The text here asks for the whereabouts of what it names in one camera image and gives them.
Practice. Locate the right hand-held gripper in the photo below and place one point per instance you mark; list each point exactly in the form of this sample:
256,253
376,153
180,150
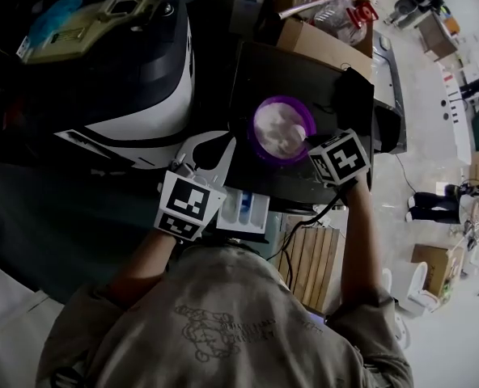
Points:
340,158

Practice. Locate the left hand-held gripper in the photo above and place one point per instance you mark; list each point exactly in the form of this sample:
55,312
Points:
185,202

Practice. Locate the person's grey shirt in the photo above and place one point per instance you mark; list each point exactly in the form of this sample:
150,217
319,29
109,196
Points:
231,330

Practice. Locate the white plastic scoop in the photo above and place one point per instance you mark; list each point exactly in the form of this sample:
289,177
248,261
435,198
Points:
299,131

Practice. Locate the grey metal panel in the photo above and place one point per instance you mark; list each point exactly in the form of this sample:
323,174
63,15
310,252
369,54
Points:
391,83

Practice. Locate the purple plastic bowl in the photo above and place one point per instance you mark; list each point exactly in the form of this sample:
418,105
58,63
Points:
264,154

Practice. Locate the flat cardboard box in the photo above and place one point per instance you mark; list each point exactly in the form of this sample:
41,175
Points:
435,265

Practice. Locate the clear plastic packaging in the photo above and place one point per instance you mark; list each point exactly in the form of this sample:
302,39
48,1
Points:
332,16

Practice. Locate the large open cardboard box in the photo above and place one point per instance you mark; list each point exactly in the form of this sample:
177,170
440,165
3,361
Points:
324,45

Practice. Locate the red metal reel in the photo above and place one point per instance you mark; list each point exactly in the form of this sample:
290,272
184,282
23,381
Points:
363,14

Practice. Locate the white detergent drawer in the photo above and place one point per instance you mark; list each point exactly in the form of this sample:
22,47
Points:
243,212

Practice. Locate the long white table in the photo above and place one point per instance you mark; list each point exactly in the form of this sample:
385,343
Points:
454,107

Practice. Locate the brown cardboard box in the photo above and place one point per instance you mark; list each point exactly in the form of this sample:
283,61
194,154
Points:
437,36

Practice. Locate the wooden slatted crate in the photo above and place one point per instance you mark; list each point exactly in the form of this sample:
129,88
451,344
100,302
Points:
312,269

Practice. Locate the large white and black appliance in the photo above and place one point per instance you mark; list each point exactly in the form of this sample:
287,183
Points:
142,87

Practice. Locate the blue crumpled cloth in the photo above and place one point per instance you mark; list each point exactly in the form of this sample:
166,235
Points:
55,12

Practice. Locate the person's right forearm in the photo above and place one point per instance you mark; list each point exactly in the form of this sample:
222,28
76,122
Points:
357,237

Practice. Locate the white toilet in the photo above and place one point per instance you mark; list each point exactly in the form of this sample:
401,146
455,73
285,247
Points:
419,293

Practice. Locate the silver metal rod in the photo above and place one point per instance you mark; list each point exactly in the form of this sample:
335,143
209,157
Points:
310,5

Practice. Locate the person's left forearm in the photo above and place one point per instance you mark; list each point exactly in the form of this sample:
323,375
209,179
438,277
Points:
150,257

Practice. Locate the white detergent powder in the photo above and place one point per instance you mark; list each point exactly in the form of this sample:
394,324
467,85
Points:
278,129

